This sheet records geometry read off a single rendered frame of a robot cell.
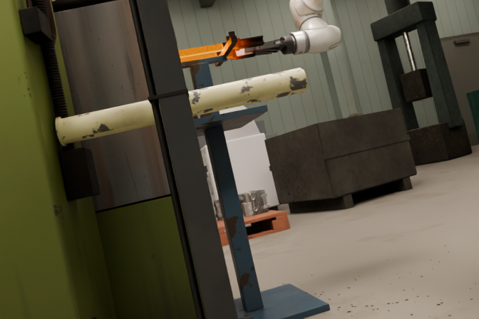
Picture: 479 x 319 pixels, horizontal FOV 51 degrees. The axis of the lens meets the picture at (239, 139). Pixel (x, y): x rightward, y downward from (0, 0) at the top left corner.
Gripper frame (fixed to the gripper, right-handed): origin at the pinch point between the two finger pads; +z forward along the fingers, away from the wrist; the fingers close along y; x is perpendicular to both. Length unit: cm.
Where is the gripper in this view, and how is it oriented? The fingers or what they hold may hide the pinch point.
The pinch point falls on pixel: (243, 51)
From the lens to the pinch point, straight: 198.9
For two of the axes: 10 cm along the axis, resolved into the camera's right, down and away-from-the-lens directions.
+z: -9.5, 2.0, -2.5
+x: -2.2, -9.7, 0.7
